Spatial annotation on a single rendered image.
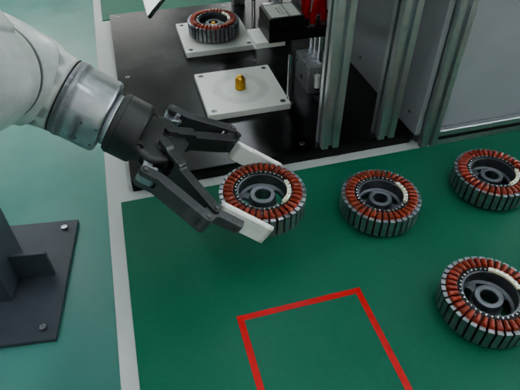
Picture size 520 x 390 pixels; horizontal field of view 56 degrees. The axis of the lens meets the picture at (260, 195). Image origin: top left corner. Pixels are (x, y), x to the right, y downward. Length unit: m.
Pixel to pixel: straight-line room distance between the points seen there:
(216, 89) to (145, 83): 0.15
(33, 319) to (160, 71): 0.89
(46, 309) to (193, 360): 1.08
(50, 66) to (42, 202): 1.46
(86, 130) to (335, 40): 0.35
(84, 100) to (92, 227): 1.29
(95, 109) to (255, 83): 0.45
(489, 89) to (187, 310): 0.60
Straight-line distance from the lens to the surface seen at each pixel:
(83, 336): 1.55
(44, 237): 1.83
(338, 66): 0.74
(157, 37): 1.17
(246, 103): 0.89
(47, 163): 2.17
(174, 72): 1.03
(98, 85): 0.57
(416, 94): 0.85
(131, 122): 0.57
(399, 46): 0.76
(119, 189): 0.79
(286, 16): 0.87
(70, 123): 0.57
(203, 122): 0.65
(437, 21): 0.79
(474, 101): 0.90
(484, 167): 0.84
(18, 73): 0.45
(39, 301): 1.65
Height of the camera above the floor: 1.25
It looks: 43 degrees down
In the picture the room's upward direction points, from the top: straight up
